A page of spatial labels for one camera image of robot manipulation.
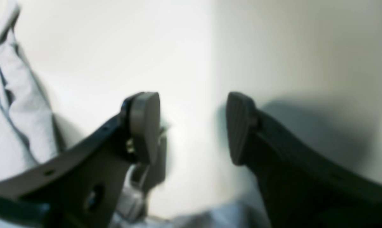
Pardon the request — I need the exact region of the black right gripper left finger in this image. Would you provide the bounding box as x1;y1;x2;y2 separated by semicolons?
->
0;92;161;228

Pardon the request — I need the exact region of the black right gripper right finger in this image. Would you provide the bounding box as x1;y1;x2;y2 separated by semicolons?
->
226;92;382;228

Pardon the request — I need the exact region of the grey t-shirt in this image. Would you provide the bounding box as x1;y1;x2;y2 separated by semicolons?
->
0;0;270;228

